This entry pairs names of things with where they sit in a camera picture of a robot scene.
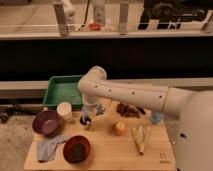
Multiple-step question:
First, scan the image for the blue sponge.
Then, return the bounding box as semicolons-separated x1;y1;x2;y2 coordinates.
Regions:
96;104;106;115

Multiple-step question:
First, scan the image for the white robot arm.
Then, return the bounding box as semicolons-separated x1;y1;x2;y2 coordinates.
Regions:
78;66;213;171

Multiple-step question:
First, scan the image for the green plastic tray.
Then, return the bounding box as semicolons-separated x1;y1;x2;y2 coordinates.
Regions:
43;75;83;109

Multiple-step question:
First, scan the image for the bunch of dark grapes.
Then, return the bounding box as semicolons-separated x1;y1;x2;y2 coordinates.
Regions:
116;103;140;118

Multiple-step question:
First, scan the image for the small metal cup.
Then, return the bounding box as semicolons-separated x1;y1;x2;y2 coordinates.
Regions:
80;116;92;130

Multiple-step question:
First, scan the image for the orange fruit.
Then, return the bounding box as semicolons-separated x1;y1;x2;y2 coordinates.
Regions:
113;121;126;136

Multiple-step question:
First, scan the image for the white cup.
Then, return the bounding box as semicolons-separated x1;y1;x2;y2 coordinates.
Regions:
57;102;73;121

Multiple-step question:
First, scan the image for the wooden board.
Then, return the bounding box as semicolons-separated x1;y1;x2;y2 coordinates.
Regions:
24;99;176;171

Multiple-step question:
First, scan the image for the small blue cup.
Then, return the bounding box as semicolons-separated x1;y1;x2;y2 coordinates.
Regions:
151;112;164;125

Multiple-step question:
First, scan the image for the corn cob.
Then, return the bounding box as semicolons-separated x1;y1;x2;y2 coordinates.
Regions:
131;126;150;155

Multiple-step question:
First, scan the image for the red bowl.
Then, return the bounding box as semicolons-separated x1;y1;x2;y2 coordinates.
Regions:
63;135;91;164

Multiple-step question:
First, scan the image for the purple bowl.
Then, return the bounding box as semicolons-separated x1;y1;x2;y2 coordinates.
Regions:
32;109;61;136

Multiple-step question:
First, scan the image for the grey blue cloth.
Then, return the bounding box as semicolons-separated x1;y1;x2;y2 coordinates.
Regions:
37;135;69;162

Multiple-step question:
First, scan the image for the black handled tool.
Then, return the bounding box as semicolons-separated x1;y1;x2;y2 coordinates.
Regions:
136;107;146;115

